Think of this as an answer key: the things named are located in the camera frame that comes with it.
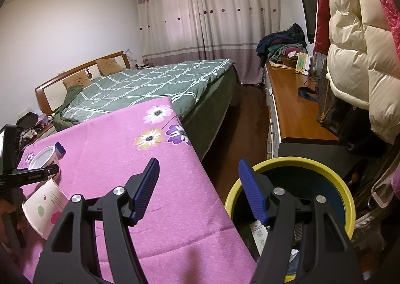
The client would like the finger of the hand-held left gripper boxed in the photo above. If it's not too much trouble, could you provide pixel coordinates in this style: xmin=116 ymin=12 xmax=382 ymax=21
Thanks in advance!
xmin=11 ymin=164 xmax=60 ymax=185

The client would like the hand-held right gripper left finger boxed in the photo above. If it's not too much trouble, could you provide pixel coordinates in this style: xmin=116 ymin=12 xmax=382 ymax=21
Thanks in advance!
xmin=33 ymin=157 xmax=161 ymax=284

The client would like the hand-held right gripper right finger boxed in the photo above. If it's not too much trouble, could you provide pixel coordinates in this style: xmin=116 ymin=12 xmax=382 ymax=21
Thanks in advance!
xmin=238 ymin=159 xmax=365 ymax=284

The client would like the white paper cup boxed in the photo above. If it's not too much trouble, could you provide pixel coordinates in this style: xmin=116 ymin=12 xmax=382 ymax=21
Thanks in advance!
xmin=28 ymin=145 xmax=61 ymax=183

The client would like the yellow trash bin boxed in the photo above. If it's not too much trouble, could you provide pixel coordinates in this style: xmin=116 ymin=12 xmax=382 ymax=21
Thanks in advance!
xmin=224 ymin=156 xmax=356 ymax=283

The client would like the fruit print paper cup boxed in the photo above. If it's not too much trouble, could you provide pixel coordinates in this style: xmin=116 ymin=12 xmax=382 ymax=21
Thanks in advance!
xmin=22 ymin=178 xmax=70 ymax=239

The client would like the dark clothes pile on nightstand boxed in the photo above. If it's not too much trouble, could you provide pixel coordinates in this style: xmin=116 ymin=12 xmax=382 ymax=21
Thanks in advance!
xmin=15 ymin=111 xmax=55 ymax=144

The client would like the pink floral tablecloth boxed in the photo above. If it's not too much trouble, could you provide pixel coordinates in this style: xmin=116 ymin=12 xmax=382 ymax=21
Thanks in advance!
xmin=0 ymin=96 xmax=260 ymax=284

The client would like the wooden bed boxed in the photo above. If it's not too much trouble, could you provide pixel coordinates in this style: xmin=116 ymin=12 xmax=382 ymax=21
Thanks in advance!
xmin=35 ymin=50 xmax=130 ymax=116

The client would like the long wooden dresser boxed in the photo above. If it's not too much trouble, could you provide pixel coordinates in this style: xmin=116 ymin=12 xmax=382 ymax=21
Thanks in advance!
xmin=264 ymin=60 xmax=340 ymax=160

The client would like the brown pillow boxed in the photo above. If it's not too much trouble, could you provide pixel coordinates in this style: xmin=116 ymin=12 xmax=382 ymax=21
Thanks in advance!
xmin=62 ymin=75 xmax=93 ymax=88
xmin=95 ymin=58 xmax=124 ymax=77

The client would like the bed with green plaid blanket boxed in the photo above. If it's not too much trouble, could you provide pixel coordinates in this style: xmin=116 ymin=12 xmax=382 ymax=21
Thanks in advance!
xmin=51 ymin=59 xmax=240 ymax=163

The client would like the brown patterned handbag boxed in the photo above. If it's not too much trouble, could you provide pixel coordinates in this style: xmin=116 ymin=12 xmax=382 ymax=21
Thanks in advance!
xmin=315 ymin=59 xmax=347 ymax=138

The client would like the black bag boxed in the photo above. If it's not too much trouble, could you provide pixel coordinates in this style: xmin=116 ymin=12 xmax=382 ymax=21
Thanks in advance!
xmin=337 ymin=106 xmax=388 ymax=158

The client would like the dark woven basket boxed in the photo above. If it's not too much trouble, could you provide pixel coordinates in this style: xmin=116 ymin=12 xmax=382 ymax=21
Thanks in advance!
xmin=279 ymin=54 xmax=299 ymax=68

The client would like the green and white box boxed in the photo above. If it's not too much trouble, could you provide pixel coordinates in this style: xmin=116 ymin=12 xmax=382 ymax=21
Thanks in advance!
xmin=295 ymin=53 xmax=313 ymax=74

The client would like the clothes pile on dresser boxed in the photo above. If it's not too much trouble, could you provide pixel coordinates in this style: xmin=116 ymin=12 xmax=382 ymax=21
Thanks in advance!
xmin=256 ymin=23 xmax=308 ymax=67

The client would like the pink and white curtain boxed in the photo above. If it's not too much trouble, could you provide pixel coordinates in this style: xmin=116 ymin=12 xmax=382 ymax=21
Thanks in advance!
xmin=134 ymin=0 xmax=280 ymax=85

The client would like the cream puffer jacket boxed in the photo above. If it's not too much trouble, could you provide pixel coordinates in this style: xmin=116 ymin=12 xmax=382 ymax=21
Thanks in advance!
xmin=325 ymin=0 xmax=400 ymax=144

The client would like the black television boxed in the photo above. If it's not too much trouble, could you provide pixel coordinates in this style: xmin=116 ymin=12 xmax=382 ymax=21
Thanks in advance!
xmin=300 ymin=0 xmax=319 ymax=44

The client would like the dark red hanging coat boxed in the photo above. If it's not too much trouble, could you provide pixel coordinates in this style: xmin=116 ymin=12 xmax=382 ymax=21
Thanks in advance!
xmin=313 ymin=0 xmax=335 ymax=55

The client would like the dark blue strap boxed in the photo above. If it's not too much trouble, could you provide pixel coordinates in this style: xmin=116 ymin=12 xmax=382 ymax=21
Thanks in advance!
xmin=297 ymin=85 xmax=321 ymax=103

